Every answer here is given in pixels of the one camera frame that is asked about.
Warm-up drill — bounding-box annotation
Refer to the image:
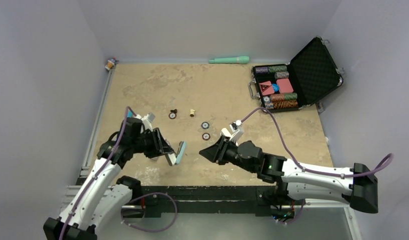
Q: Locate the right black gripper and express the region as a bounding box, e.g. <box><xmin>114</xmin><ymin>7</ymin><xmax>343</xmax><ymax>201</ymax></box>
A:
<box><xmin>199</xmin><ymin>135</ymin><xmax>256</xmax><ymax>174</ymax></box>

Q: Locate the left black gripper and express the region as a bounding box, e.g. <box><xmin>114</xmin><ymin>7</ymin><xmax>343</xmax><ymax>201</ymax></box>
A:
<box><xmin>131</xmin><ymin>127</ymin><xmax>174</xmax><ymax>158</ymax></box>

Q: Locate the light blue white stapler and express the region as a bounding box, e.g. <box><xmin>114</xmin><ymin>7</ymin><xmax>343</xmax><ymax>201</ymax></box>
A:
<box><xmin>166</xmin><ymin>141</ymin><xmax>187</xmax><ymax>166</ymax></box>

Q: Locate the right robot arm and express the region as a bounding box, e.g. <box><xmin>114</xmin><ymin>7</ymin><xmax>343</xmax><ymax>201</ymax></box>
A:
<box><xmin>199</xmin><ymin>136</ymin><xmax>379</xmax><ymax>214</ymax></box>

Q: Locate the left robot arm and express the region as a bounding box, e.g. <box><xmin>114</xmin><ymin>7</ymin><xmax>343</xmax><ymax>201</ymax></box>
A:
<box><xmin>43</xmin><ymin>113</ymin><xmax>175</xmax><ymax>240</ymax></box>

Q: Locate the grey poker chip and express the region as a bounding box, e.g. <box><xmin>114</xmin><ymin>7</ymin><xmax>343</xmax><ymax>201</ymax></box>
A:
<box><xmin>201</xmin><ymin>121</ymin><xmax>210</xmax><ymax>130</ymax></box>

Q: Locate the brown poker chip left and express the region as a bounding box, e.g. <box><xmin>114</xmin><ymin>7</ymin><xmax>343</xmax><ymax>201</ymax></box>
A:
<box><xmin>168</xmin><ymin>112</ymin><xmax>177</xmax><ymax>120</ymax></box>

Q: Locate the mint green microphone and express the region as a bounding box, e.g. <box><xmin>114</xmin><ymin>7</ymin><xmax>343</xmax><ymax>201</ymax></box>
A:
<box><xmin>208</xmin><ymin>56</ymin><xmax>250</xmax><ymax>65</ymax></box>

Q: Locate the small orange toy figure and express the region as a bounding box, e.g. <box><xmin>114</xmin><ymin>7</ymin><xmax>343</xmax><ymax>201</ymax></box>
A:
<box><xmin>104</xmin><ymin>57</ymin><xmax>118</xmax><ymax>71</ymax></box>

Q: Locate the black poker chip case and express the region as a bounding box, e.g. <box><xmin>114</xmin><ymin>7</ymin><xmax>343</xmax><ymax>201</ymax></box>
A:
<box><xmin>248</xmin><ymin>36</ymin><xmax>344</xmax><ymax>113</ymax></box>

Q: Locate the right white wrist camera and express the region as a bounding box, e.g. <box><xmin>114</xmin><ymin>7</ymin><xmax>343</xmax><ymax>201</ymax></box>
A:
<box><xmin>220</xmin><ymin>119</ymin><xmax>245</xmax><ymax>144</ymax></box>

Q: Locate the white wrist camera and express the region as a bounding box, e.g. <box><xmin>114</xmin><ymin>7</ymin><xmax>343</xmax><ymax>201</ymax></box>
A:
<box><xmin>135</xmin><ymin>112</ymin><xmax>155</xmax><ymax>131</ymax></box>
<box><xmin>220</xmin><ymin>119</ymin><xmax>245</xmax><ymax>144</ymax></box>

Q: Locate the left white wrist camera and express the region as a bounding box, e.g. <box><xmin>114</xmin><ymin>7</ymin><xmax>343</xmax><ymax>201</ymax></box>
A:
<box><xmin>135</xmin><ymin>112</ymin><xmax>155</xmax><ymax>131</ymax></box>

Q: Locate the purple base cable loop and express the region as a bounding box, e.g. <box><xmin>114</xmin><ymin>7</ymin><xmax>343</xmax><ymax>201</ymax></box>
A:
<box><xmin>120</xmin><ymin>192</ymin><xmax>179</xmax><ymax>233</ymax></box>

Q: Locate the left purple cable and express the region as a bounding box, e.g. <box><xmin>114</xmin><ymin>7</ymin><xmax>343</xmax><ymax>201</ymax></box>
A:
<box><xmin>58</xmin><ymin>105</ymin><xmax>139</xmax><ymax>240</ymax></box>

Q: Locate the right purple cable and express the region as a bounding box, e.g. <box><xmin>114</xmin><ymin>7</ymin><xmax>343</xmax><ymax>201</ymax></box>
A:
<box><xmin>239</xmin><ymin>107</ymin><xmax>394</xmax><ymax>176</ymax></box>

